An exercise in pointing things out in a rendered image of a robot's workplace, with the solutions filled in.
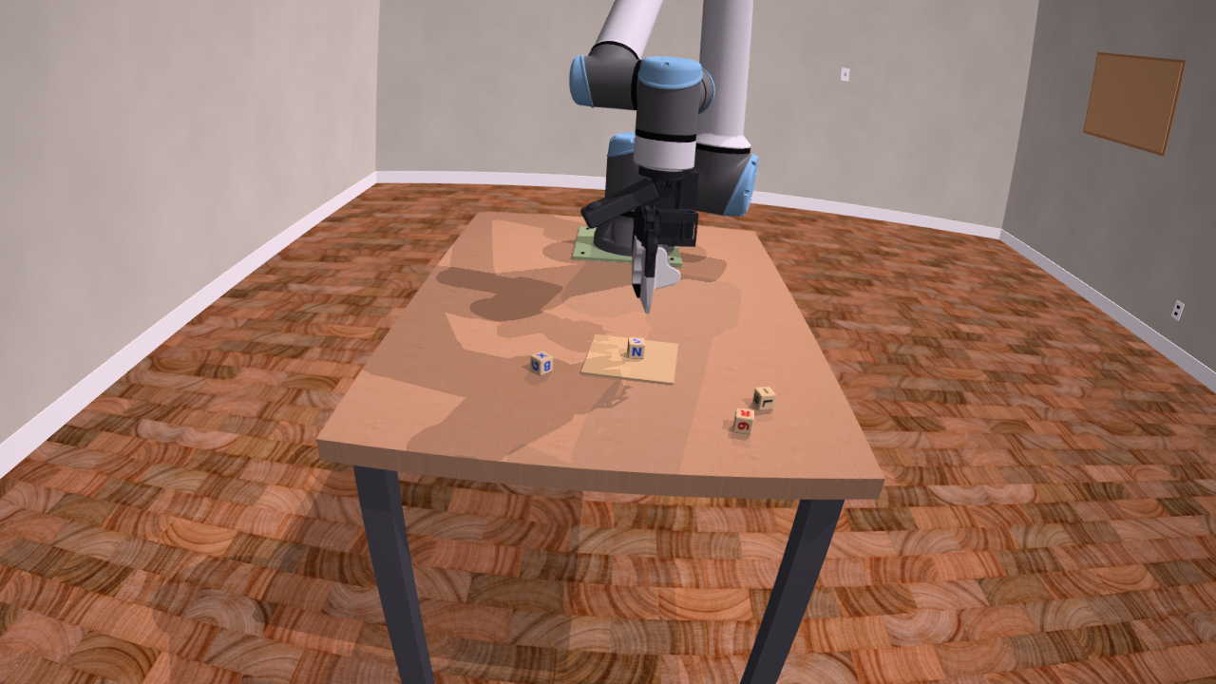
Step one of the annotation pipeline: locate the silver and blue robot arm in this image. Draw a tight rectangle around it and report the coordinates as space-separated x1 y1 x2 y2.
569 0 758 257

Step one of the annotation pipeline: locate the tan flat mat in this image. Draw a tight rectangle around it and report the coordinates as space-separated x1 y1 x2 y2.
581 333 679 385

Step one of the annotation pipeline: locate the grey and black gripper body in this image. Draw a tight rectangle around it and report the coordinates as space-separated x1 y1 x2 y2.
634 166 699 247

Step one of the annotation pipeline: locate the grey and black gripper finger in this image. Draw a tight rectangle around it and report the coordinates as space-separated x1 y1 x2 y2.
632 232 644 298
638 224 680 314

